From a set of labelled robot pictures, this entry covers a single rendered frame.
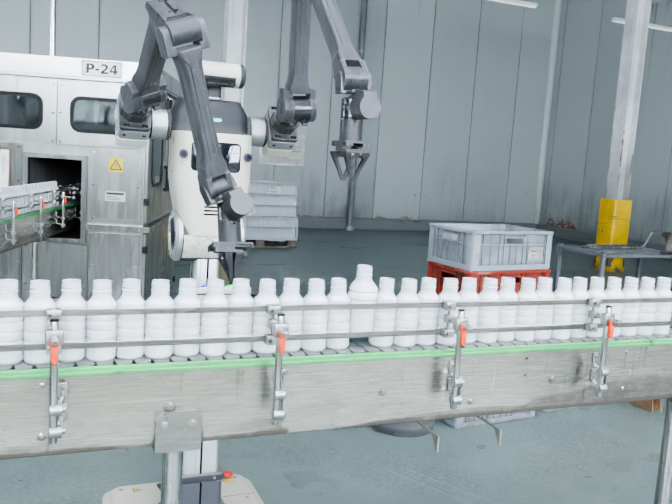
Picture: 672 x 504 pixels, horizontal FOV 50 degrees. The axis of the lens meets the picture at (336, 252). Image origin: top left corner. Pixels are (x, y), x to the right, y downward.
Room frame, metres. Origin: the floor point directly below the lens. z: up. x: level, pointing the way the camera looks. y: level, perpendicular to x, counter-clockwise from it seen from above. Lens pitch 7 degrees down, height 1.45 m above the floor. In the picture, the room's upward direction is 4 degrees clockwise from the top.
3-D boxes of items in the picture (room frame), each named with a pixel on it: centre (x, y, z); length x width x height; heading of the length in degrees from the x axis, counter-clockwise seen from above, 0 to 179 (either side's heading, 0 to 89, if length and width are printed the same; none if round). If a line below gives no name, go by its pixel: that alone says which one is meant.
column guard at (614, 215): (11.04, -4.22, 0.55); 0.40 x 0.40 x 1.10; 23
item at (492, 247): (4.15, -0.89, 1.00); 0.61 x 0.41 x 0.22; 120
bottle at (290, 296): (1.62, 0.10, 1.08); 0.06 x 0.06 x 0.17
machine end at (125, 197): (5.70, 2.02, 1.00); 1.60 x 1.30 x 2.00; 5
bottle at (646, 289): (2.04, -0.90, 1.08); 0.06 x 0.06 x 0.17
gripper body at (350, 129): (1.83, -0.02, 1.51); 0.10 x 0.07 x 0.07; 22
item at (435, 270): (4.15, -0.89, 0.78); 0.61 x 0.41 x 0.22; 120
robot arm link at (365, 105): (1.80, -0.04, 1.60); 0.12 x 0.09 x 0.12; 25
